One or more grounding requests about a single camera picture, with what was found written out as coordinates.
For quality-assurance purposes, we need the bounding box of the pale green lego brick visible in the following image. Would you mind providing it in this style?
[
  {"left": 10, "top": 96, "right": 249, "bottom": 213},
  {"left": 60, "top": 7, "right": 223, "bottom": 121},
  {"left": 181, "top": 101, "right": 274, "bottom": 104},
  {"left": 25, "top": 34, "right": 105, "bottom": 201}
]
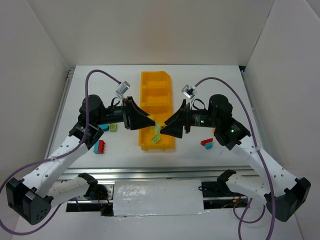
[{"left": 151, "top": 123, "right": 161, "bottom": 135}]

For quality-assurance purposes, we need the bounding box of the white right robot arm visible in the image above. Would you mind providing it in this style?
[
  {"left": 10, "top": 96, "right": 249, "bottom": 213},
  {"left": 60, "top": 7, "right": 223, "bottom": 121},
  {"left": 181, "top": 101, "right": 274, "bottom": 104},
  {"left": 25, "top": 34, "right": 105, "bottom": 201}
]
[{"left": 160, "top": 94, "right": 311, "bottom": 222}]

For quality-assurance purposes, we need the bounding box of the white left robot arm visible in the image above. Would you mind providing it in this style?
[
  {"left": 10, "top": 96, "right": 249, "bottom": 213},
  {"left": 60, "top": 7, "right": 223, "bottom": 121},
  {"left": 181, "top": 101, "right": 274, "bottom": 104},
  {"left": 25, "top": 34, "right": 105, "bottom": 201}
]
[{"left": 5, "top": 94, "right": 156, "bottom": 225}]

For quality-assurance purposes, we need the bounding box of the lime green lego brick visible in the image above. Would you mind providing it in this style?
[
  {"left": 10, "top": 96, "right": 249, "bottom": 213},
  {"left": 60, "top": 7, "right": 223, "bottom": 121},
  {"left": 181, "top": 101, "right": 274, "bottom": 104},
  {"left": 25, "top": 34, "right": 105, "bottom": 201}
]
[{"left": 109, "top": 123, "right": 118, "bottom": 132}]

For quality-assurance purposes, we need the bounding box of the teal rounded lego brick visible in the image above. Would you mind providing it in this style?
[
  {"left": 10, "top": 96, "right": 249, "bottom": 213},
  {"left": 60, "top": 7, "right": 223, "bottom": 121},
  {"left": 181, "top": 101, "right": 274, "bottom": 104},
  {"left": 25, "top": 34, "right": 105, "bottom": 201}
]
[{"left": 99, "top": 124, "right": 110, "bottom": 132}]

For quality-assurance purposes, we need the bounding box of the lime green lego in bin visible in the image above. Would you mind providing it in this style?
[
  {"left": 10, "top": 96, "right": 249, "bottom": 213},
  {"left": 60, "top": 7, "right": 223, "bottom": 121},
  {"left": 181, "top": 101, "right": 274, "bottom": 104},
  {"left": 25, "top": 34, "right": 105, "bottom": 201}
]
[{"left": 150, "top": 134, "right": 161, "bottom": 144}]

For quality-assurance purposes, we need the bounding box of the red curved lego brick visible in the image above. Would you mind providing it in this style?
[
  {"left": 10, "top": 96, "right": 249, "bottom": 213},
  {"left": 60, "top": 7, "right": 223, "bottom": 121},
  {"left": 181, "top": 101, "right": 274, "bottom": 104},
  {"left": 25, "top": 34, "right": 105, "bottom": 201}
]
[{"left": 200, "top": 138, "right": 213, "bottom": 146}]

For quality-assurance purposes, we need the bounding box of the teal small lego brick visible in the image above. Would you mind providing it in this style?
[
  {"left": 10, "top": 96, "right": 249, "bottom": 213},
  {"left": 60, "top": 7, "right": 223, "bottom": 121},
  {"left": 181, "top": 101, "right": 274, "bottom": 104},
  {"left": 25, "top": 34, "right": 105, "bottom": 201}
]
[{"left": 204, "top": 142, "right": 213, "bottom": 150}]

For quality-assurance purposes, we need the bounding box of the red studded lego brick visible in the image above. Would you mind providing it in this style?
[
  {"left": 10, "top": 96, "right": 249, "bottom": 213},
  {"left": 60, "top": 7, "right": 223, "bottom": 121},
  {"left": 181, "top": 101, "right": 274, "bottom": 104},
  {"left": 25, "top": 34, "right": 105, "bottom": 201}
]
[{"left": 97, "top": 140, "right": 105, "bottom": 154}]

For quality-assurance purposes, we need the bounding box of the yellow divided plastic bin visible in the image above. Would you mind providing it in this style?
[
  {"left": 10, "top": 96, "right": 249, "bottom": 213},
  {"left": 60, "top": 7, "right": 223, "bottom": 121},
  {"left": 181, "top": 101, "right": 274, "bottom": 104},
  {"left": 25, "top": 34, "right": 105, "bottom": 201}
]
[{"left": 138, "top": 71, "right": 176, "bottom": 151}]

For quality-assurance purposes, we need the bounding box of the teal rectangular lego brick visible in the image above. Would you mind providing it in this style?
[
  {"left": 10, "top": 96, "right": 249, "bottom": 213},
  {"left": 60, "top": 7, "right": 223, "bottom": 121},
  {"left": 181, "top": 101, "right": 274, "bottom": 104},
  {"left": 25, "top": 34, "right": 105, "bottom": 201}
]
[{"left": 93, "top": 142, "right": 100, "bottom": 155}]

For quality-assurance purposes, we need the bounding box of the white foil covered panel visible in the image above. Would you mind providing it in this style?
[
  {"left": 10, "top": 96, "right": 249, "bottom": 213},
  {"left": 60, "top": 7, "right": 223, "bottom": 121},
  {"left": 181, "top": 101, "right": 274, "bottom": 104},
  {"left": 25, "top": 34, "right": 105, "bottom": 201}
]
[{"left": 113, "top": 179, "right": 205, "bottom": 217}]

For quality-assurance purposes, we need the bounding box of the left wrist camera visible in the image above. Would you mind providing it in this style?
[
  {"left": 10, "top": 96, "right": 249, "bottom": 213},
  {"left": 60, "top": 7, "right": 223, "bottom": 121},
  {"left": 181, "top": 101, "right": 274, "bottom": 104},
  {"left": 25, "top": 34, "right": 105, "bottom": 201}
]
[{"left": 115, "top": 81, "right": 131, "bottom": 101}]

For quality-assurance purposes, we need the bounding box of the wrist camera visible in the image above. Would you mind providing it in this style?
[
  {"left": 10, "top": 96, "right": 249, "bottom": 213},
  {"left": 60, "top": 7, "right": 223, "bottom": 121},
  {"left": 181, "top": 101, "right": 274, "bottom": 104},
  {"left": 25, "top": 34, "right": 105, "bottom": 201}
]
[
  {"left": 115, "top": 81, "right": 131, "bottom": 101},
  {"left": 181, "top": 84, "right": 197, "bottom": 101}
]

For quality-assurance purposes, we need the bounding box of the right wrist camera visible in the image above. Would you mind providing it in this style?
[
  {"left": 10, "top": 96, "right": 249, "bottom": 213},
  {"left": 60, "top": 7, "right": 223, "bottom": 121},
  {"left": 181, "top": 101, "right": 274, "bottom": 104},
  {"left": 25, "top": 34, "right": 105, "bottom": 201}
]
[{"left": 181, "top": 84, "right": 197, "bottom": 101}]

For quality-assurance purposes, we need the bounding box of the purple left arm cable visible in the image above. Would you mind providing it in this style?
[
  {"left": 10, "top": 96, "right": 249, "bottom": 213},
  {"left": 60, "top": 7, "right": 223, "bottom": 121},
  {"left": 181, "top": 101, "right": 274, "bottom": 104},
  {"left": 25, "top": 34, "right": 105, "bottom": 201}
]
[{"left": 0, "top": 69, "right": 121, "bottom": 236}]

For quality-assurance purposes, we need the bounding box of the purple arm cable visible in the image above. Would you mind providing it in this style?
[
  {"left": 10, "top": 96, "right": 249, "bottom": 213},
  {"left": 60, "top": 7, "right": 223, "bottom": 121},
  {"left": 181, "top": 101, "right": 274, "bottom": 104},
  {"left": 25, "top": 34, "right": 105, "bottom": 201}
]
[
  {"left": 0, "top": 69, "right": 121, "bottom": 236},
  {"left": 193, "top": 76, "right": 276, "bottom": 240}
]

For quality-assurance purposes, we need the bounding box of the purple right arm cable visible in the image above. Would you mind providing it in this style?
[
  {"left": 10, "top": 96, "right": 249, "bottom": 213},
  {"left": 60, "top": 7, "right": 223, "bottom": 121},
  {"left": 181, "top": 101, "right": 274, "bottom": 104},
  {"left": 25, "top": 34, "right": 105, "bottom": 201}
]
[{"left": 193, "top": 76, "right": 276, "bottom": 240}]

